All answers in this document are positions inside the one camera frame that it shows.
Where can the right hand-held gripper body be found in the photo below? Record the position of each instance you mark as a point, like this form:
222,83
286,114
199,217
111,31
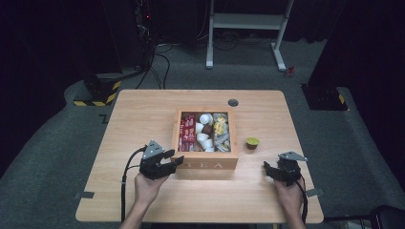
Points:
289,171

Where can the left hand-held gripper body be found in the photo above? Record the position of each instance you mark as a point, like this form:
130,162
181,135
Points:
151,162

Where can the wooden tea box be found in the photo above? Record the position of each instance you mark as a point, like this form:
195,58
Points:
203,162

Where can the green round tea packet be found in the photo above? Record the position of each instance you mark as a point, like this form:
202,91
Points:
252,143

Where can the person's right hand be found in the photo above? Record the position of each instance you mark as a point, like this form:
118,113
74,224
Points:
290,197

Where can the person's left hand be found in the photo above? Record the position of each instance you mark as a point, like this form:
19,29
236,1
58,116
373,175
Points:
148,191

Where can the stack of red packets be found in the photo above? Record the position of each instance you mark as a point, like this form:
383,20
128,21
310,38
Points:
187,132

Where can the grey tape piece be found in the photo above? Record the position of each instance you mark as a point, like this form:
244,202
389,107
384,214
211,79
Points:
314,192
84,195

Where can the brown coffee capsule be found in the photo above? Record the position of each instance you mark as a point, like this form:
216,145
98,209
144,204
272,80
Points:
208,129

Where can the pile of silver packets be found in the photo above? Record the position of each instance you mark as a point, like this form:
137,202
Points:
222,143

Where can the yellow print clear packet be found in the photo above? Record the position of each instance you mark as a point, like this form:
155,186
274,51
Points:
220,125

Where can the grey table grommet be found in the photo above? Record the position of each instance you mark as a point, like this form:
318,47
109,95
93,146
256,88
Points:
233,102

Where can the black base with yellow tape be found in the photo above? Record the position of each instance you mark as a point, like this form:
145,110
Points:
323,98

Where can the black yellow striped base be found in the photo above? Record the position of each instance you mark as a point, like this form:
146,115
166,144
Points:
102,92

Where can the small red floor object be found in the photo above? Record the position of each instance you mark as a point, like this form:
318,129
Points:
289,72

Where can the dark equipment rack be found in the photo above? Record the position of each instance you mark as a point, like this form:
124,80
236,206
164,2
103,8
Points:
144,31

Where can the white metal stand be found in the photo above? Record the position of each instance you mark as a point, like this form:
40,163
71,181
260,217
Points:
245,21

